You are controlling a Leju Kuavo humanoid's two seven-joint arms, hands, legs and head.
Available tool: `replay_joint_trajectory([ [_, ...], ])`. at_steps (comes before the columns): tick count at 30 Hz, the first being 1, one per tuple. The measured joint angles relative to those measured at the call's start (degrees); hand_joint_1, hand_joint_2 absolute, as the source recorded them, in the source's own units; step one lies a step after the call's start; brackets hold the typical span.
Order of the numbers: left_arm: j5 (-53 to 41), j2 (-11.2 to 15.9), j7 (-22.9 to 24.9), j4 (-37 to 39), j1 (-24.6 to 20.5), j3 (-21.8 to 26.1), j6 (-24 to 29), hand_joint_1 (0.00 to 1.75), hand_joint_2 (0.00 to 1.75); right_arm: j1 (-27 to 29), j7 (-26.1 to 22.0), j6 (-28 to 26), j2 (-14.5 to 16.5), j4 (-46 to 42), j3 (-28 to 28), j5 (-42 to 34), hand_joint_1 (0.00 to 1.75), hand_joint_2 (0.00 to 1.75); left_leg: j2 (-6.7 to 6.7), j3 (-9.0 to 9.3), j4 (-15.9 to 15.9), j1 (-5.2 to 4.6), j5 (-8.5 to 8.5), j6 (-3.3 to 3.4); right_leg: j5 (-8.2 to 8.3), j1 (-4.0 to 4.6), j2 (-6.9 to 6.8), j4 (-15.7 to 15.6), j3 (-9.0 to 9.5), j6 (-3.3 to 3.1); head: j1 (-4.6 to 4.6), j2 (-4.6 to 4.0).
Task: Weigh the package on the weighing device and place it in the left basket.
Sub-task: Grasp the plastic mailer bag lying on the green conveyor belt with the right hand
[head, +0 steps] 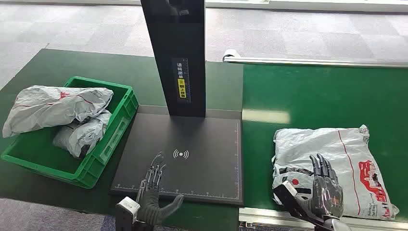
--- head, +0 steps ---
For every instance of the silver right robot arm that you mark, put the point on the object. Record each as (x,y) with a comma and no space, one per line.
(338,225)

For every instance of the green plastic basket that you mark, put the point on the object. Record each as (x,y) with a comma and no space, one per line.
(38,156)

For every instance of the green conveyor belt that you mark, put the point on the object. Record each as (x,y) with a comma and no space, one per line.
(318,95)

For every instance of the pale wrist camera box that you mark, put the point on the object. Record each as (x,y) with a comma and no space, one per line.
(127,209)
(288,193)

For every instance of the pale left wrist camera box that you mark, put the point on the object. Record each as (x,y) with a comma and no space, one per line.
(127,209)

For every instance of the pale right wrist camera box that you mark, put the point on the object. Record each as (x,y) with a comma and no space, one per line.
(288,193)

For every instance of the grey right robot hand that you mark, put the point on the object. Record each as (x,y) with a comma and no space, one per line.
(328,197)

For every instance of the white conveyor edge rail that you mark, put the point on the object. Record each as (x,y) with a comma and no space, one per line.
(267,218)

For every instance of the large crumpled grey package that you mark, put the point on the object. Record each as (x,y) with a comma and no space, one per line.
(51,106)

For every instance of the yellow label sticker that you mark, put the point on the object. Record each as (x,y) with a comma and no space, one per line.
(181,88)

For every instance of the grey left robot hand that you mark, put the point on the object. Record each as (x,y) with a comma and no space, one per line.
(149,207)

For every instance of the black scale column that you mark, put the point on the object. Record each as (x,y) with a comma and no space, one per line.
(178,41)

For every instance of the long silver conveyor rail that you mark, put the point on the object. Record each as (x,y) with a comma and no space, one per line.
(318,61)

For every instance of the grey package with red print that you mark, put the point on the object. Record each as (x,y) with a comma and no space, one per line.
(344,153)

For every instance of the small crumpled grey package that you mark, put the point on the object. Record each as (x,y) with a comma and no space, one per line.
(79,135)

